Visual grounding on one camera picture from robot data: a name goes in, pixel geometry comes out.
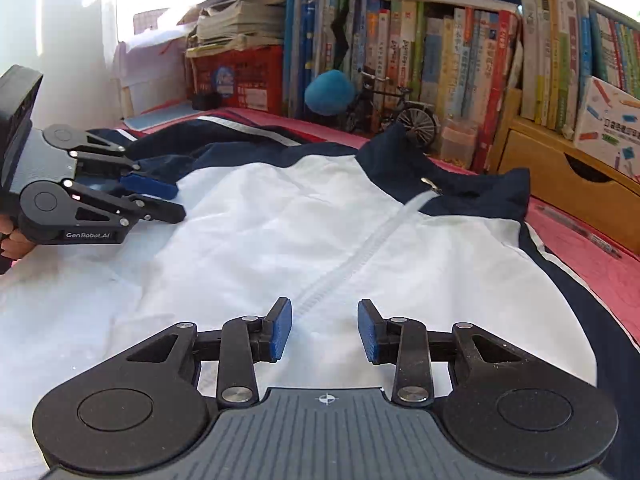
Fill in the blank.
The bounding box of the white and navy jacket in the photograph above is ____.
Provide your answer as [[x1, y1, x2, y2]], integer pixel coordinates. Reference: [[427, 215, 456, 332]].
[[0, 116, 640, 480]]

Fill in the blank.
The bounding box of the gel pen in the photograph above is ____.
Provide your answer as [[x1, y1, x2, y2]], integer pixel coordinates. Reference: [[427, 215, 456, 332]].
[[537, 205, 623, 261]]

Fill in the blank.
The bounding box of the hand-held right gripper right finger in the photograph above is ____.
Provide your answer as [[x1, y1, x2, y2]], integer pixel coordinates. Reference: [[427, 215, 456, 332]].
[[357, 299, 548, 407]]

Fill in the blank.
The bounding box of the red plastic crate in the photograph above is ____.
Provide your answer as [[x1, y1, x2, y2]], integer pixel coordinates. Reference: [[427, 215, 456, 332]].
[[187, 45, 286, 113]]

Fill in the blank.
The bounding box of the row of large picture books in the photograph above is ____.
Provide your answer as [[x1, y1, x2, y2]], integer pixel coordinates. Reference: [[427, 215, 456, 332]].
[[282, 0, 523, 173]]

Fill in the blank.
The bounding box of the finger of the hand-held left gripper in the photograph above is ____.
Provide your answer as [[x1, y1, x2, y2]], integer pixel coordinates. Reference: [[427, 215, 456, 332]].
[[62, 177, 187, 228], [72, 130, 180, 201]]

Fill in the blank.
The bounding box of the black strap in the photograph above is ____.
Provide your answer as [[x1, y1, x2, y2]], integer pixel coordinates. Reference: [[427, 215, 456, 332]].
[[331, 4, 352, 73]]

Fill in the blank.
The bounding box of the clear plastic jar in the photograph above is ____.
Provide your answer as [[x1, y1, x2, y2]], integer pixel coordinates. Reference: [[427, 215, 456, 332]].
[[440, 115, 478, 168]]

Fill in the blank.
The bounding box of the stack of paper booklets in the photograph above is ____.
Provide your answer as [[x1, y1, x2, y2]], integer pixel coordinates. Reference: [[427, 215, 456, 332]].
[[177, 0, 288, 58]]

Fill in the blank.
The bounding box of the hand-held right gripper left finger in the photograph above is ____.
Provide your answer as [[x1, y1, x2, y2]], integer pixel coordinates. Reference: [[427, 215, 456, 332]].
[[100, 297, 293, 407]]

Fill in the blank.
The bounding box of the row of slim paperback books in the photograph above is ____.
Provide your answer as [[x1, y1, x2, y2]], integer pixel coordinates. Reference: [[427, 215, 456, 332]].
[[520, 0, 640, 133]]

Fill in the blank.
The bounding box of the white paper pile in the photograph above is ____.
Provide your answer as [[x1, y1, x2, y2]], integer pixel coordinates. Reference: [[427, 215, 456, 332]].
[[111, 7, 193, 118]]

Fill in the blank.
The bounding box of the miniature bicycle model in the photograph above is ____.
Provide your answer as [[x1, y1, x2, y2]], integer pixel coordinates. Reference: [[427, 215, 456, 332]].
[[342, 70, 441, 153]]

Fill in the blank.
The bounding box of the person's left hand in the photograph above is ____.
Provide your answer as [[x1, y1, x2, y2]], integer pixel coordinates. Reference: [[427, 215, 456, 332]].
[[0, 217, 34, 262]]

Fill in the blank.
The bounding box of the blue round plush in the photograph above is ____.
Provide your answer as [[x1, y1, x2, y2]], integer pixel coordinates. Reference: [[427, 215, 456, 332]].
[[305, 70, 357, 118]]

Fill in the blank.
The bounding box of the white printed box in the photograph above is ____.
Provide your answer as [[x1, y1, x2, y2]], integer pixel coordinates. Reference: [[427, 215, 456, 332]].
[[572, 76, 640, 183]]

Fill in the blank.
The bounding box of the wooden drawer organizer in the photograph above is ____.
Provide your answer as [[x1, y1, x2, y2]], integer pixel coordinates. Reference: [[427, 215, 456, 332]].
[[487, 87, 640, 256]]

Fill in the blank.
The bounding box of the blue notebook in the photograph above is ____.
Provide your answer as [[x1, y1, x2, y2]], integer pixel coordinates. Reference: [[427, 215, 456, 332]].
[[122, 107, 196, 133]]

